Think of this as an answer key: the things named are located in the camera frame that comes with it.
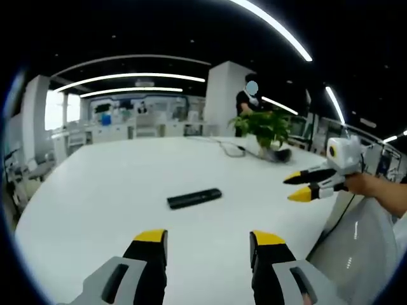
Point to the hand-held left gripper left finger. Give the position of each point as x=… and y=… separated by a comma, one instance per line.
x=141, y=276

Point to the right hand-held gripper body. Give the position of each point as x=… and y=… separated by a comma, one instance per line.
x=345, y=155

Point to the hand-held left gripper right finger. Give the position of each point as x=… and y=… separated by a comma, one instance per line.
x=276, y=273

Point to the person's right hand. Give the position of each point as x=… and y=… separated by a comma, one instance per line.
x=361, y=183

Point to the dark object beside plant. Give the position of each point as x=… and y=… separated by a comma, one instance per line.
x=280, y=155

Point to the black remote control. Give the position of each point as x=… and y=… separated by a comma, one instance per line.
x=194, y=198

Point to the green potted plant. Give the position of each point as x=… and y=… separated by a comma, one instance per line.
x=266, y=127

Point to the grey office chair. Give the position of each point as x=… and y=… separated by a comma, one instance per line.
x=39, y=168

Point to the white pillar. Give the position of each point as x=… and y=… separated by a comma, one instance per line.
x=222, y=95

